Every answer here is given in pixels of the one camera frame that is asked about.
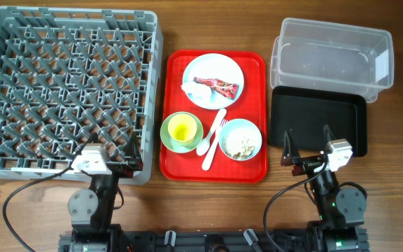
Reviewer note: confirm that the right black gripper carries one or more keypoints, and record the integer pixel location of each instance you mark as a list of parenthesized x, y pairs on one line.
[(291, 156)]

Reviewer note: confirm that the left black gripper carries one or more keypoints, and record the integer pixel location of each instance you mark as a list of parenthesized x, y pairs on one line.
[(132, 157)]

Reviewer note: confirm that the rice and food scraps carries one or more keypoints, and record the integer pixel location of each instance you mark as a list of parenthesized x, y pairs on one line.
[(238, 146)]

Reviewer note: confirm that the green plastic saucer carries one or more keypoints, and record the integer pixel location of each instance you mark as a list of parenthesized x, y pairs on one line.
[(173, 145)]

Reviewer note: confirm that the light blue plastic bowl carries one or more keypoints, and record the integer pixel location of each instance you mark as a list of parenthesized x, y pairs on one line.
[(244, 127)]

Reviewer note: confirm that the yellow plastic cup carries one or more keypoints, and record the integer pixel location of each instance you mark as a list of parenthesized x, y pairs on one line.
[(182, 128)]

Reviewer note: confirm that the red snack wrapper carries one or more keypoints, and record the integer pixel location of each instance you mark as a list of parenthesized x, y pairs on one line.
[(228, 90)]

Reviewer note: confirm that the white paper napkin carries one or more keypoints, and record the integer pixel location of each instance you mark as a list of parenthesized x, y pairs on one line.
[(197, 90)]

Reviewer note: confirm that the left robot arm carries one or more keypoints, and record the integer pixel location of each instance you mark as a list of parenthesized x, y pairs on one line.
[(91, 209)]

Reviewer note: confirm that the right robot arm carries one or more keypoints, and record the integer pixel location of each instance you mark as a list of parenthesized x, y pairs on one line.
[(341, 206)]

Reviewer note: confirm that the clear plastic waste bin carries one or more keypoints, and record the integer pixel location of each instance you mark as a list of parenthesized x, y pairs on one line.
[(333, 57)]

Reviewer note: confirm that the grey plastic dishwasher rack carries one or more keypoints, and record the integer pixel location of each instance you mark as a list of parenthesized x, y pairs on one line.
[(68, 73)]

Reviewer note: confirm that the black rectangular tray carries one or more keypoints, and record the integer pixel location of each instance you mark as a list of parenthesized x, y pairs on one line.
[(304, 113)]

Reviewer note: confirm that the white plastic spoon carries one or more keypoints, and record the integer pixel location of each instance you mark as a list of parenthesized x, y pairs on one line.
[(205, 143)]

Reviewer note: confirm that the white plastic fork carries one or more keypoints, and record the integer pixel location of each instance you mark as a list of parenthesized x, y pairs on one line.
[(206, 164)]

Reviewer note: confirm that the red plastic serving tray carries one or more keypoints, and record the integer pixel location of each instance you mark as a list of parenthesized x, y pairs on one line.
[(252, 106)]

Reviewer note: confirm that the light blue round plate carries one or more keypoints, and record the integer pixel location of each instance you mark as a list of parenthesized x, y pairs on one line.
[(219, 66)]

